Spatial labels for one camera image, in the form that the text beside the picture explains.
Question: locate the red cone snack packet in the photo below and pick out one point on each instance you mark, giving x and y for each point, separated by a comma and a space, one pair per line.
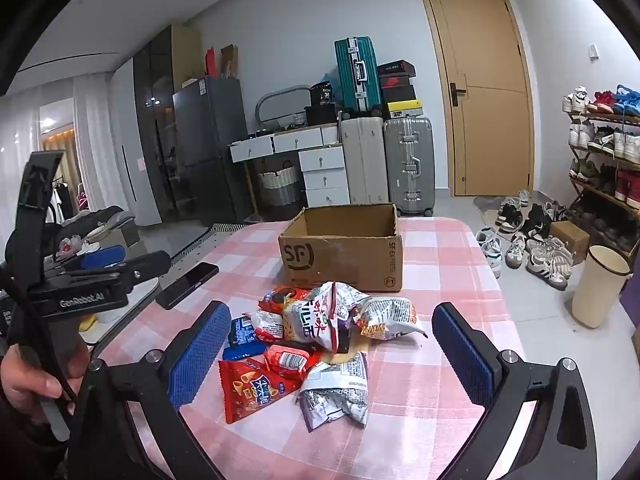
245, 390

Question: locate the pile of sneakers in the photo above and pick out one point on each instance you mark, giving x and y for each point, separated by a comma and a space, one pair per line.
540, 255

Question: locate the black smartphone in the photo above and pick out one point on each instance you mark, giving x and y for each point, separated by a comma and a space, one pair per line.
185, 285

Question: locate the blue snack packet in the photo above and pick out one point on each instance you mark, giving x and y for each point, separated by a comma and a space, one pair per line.
242, 335

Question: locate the purple bag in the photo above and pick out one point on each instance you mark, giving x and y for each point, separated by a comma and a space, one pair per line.
632, 300

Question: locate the wooden door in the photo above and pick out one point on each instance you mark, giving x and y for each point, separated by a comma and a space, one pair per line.
480, 60

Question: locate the wooden shoe rack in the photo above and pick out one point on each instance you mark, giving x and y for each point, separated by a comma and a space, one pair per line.
607, 190

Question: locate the white light switch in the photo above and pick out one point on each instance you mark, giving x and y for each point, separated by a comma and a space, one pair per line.
594, 51

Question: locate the small cardboard box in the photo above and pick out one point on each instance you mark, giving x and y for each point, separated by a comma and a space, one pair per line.
570, 240

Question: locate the dark plain shoe box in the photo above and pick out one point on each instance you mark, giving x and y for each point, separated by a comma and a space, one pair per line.
400, 94

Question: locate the grey refrigerator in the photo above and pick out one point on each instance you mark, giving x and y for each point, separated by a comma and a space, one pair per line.
210, 130

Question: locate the cream waste bin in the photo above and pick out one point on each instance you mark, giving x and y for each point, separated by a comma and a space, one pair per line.
597, 290

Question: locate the teal suitcase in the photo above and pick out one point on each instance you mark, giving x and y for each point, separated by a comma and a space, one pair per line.
357, 75

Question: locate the oval mirror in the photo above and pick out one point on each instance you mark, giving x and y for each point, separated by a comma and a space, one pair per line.
280, 97

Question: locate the black shoe box red logo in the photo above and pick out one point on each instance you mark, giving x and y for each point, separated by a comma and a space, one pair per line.
397, 81

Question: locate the snack packets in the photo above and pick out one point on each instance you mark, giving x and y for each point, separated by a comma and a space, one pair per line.
312, 320

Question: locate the brown paper bag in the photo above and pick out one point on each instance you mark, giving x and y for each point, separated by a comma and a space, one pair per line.
230, 62

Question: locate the white packet with red ends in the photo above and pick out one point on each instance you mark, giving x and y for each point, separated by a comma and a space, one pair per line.
290, 360

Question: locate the wafer biscuit packet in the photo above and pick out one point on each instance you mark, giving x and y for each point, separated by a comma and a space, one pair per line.
346, 344

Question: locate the silver suitcase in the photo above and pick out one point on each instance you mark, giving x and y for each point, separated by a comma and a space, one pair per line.
407, 160

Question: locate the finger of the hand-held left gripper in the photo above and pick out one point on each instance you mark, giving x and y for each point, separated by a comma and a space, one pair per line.
147, 266
102, 257

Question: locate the shoe rack with shoes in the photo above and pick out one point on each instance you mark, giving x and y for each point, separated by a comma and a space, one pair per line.
605, 140

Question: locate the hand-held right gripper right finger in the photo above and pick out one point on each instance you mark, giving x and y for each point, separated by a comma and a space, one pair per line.
462, 355

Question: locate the white desk with drawers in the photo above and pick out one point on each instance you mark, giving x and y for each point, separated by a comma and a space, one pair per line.
322, 160

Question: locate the pink checked tablecloth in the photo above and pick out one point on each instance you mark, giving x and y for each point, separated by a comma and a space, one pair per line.
425, 410

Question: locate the blue plastic bag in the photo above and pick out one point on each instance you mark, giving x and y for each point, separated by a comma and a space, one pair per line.
337, 91

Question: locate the orange silver snack packet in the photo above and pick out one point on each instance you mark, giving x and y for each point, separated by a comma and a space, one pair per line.
390, 317

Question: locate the red cookie packet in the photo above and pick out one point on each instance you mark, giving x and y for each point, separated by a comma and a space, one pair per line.
275, 300

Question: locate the small red white snack packet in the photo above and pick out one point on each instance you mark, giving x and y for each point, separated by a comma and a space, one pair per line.
267, 327

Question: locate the person's left hand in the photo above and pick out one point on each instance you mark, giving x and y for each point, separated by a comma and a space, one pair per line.
20, 380

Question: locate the dark glass cabinet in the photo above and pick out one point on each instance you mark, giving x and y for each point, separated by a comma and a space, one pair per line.
155, 110

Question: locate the cream suitcase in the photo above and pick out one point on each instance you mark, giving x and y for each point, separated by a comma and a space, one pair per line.
365, 160

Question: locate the white curtain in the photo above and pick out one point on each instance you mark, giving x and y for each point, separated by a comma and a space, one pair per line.
92, 150

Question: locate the red paper bag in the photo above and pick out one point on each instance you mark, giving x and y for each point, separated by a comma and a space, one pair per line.
212, 62

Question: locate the woven laundry basket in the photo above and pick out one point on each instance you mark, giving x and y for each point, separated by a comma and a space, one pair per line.
277, 185

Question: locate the white wardrobe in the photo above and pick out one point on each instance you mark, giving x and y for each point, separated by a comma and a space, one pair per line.
122, 125

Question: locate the purple white snack packet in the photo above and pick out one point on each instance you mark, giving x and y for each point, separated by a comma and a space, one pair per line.
335, 395

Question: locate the black storage case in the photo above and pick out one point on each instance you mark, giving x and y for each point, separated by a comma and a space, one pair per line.
322, 115

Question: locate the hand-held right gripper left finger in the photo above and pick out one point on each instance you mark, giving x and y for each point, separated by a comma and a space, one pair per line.
200, 355

